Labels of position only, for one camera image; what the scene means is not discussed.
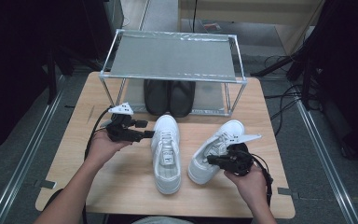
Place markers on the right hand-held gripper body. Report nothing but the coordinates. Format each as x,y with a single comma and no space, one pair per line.
239,160

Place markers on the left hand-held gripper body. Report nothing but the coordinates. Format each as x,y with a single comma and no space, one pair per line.
119,127

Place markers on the white sneaker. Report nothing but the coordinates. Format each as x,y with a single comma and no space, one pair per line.
202,168
166,174

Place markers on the black flip-flop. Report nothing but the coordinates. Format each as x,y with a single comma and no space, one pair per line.
181,99
156,99

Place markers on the metal shoe rack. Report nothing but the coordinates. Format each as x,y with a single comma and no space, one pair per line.
172,57

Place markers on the person's left hand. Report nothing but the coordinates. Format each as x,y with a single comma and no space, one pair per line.
102,149

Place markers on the person's right hand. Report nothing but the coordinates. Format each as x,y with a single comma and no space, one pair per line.
251,186

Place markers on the grey tape piece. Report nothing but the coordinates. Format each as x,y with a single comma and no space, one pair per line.
287,192
46,184

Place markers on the person's grey clothing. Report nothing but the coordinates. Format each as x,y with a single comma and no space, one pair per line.
163,221

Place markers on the black tripod stand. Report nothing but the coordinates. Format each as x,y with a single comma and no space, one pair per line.
306,81

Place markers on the red printed paper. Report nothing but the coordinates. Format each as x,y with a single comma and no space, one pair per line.
212,26

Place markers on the black curtain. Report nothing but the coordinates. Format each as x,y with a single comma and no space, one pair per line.
351,77
12,62

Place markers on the beige wooden cabinet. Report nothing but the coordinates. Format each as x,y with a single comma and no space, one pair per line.
245,12

